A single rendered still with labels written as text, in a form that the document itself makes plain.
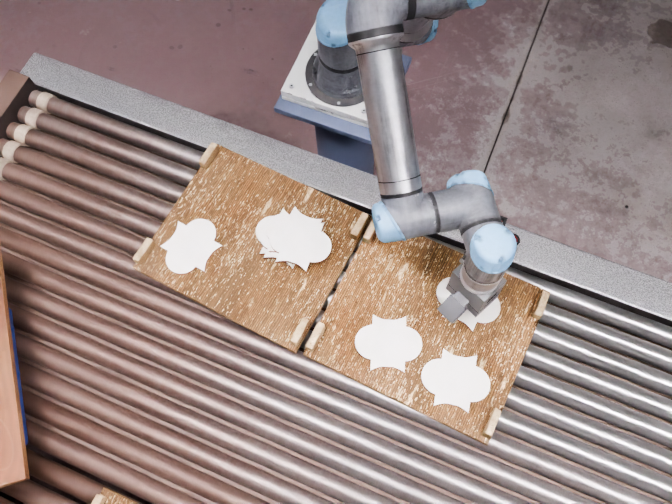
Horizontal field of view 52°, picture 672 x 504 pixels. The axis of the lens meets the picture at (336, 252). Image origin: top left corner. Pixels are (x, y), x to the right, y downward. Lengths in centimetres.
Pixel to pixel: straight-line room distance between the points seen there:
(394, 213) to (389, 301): 31
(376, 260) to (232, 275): 31
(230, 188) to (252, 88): 133
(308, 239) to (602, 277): 64
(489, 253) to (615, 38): 209
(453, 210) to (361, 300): 35
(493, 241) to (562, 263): 42
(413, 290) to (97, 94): 92
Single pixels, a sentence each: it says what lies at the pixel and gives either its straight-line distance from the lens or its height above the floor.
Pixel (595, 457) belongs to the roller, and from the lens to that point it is 149.
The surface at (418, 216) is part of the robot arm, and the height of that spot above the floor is 124.
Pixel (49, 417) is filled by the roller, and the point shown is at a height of 92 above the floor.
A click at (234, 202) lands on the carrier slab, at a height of 94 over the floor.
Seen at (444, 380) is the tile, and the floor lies 94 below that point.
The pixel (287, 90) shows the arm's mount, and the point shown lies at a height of 91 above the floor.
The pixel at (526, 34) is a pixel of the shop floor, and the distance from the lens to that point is 308.
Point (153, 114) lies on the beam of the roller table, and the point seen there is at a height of 91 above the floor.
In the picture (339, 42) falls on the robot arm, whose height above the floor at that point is 111.
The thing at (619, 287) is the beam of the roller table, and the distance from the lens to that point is 160.
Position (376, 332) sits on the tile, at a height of 94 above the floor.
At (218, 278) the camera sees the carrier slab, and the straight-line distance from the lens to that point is 151.
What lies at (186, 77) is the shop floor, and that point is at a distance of 297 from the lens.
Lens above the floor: 233
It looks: 68 degrees down
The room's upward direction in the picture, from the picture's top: 5 degrees counter-clockwise
